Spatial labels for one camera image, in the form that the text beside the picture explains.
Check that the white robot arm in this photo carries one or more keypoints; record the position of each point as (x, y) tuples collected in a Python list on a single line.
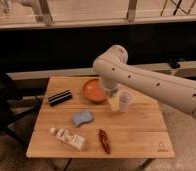
[(113, 70)]

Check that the dark red chili pepper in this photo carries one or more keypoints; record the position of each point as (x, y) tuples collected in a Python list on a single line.
[(104, 141)]

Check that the white tube with label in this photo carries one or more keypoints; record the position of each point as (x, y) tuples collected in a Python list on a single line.
[(64, 135)]

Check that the wooden folding table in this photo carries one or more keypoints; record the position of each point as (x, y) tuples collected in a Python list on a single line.
[(138, 133)]

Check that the black striped eraser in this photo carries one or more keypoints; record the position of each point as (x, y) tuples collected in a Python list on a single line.
[(60, 97)]

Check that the orange ceramic bowl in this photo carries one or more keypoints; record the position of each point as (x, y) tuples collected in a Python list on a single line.
[(93, 92)]

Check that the blue sponge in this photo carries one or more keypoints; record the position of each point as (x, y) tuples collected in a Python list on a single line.
[(82, 118)]

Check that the translucent plastic cup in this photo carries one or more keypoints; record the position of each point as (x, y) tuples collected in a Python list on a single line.
[(125, 100)]

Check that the black chair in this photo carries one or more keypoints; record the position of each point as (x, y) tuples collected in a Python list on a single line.
[(8, 90)]

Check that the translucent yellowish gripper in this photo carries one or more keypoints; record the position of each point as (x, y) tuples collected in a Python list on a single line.
[(114, 103)]

